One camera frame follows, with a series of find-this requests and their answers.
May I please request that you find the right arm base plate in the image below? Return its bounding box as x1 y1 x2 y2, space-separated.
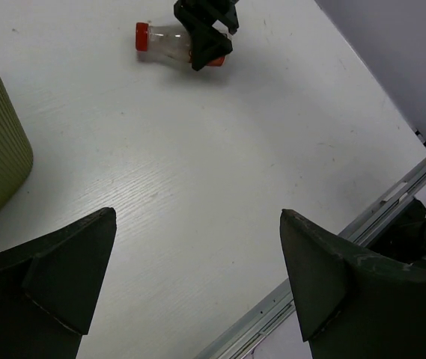
368 199 426 269

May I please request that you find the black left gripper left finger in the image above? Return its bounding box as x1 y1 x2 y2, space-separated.
0 207 117 358

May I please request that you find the red label plastic bottle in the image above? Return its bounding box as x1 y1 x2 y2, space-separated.
135 22 230 67

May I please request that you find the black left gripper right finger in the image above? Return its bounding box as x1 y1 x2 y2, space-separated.
280 209 426 358

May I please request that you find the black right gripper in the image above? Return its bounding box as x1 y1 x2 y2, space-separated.
173 0 239 71

